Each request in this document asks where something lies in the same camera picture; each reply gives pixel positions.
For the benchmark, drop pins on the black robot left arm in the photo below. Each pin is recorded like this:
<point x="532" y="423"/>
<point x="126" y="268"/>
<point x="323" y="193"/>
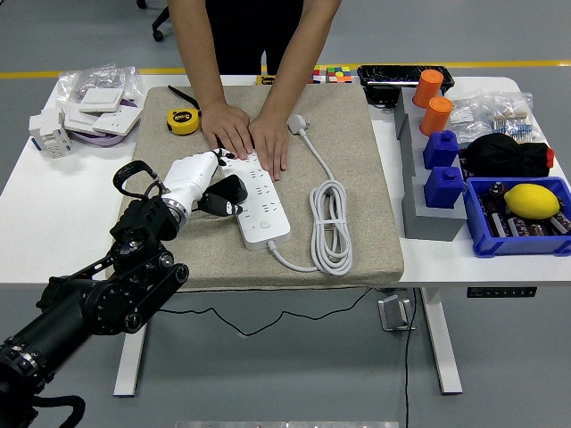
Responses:
<point x="102" y="307"/>

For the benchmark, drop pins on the multicoloured puzzle cube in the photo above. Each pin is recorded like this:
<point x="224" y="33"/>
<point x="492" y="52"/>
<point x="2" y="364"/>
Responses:
<point x="339" y="75"/>
<point x="316" y="76"/>

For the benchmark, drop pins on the white plastic plate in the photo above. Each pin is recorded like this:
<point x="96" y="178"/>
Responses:
<point x="80" y="119"/>

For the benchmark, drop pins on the white terminal block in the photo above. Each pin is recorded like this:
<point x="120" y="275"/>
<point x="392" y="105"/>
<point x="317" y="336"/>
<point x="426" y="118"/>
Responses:
<point x="49" y="134"/>

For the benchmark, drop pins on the black cloth bundle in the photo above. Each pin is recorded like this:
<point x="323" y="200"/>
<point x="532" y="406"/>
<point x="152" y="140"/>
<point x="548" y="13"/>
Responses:
<point x="504" y="156"/>

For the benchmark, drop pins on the white power strip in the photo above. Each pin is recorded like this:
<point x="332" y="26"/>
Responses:
<point x="263" y="209"/>

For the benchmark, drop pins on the clear bag of white parts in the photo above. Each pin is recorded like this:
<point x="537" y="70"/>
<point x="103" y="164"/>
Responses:
<point x="466" y="118"/>

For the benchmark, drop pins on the black office chair base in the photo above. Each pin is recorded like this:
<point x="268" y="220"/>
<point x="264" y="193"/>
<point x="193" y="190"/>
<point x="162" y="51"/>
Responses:
<point x="158" y="32"/>

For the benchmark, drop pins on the dark cylindrical battery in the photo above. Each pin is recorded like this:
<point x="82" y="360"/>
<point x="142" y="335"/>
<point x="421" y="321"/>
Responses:
<point x="541" y="229"/>
<point x="562" y="222"/>
<point x="498" y="224"/>
<point x="518" y="226"/>

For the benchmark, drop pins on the yellow tape measure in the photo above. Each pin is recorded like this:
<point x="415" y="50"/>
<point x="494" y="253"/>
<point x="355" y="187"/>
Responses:
<point x="182" y="121"/>

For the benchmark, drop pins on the grey stepped block stand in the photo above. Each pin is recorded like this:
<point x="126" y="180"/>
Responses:
<point x="428" y="223"/>

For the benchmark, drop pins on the grey-brown fabric mat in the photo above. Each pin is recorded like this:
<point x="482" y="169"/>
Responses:
<point x="357" y="178"/>

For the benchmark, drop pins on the black glossy tray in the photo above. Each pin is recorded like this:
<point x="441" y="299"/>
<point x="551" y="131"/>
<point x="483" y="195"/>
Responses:
<point x="392" y="76"/>

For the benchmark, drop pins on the silver metal hook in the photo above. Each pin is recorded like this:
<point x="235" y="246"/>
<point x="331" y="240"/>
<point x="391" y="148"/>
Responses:
<point x="394" y="314"/>

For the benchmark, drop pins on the clear bag of resistors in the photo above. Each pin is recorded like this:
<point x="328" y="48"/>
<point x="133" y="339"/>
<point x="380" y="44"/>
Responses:
<point x="513" y="118"/>

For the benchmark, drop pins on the person's left hand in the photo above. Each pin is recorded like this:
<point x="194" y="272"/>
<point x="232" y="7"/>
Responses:
<point x="272" y="138"/>

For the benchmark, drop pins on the blue plastic bin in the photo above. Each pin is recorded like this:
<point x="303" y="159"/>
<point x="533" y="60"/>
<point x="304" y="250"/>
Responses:
<point x="513" y="247"/>

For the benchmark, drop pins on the blue plastic block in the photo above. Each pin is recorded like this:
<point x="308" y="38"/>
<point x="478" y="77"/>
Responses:
<point x="444" y="189"/>
<point x="441" y="151"/>

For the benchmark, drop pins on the black stand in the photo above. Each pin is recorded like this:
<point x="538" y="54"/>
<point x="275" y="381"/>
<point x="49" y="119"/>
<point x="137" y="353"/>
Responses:
<point x="383" y="96"/>

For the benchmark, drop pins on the orange plastic cup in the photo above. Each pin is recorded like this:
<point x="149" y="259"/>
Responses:
<point x="427" y="89"/>
<point x="436" y="117"/>

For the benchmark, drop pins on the white wall socket plate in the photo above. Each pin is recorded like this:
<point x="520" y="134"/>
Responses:
<point x="117" y="122"/>

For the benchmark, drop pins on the white table leg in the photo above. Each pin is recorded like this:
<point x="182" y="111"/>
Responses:
<point x="441" y="348"/>
<point x="129" y="370"/>

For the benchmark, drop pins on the person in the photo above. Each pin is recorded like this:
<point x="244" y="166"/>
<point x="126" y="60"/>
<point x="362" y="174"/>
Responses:
<point x="245" y="27"/>

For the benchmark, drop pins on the person's right hand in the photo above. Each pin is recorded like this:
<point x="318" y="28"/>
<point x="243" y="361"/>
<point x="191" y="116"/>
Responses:
<point x="227" y="127"/>

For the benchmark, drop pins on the white wall switch plate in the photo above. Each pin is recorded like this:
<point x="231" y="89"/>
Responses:
<point x="101" y="100"/>

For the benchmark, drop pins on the yellow lemon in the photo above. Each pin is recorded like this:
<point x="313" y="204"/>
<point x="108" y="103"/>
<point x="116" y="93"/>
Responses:
<point x="531" y="201"/>

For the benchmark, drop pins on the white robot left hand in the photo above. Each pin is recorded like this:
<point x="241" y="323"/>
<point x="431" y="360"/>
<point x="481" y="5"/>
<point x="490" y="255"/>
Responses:
<point x="189" y="178"/>

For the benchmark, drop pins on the black round knob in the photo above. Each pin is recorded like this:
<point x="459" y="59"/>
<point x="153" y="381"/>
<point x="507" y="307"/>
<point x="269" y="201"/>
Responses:
<point x="496" y="191"/>

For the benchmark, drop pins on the person's left forearm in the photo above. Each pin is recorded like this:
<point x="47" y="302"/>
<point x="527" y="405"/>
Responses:
<point x="299" y="67"/>

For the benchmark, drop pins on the black table control panel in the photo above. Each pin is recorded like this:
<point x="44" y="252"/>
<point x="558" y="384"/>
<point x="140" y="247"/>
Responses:
<point x="502" y="293"/>

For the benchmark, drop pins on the person's right forearm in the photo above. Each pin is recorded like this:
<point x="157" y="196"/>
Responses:
<point x="198" y="53"/>

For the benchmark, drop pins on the clear bag of small parts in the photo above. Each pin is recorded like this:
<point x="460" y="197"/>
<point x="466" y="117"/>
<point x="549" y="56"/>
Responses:
<point x="102" y="78"/>

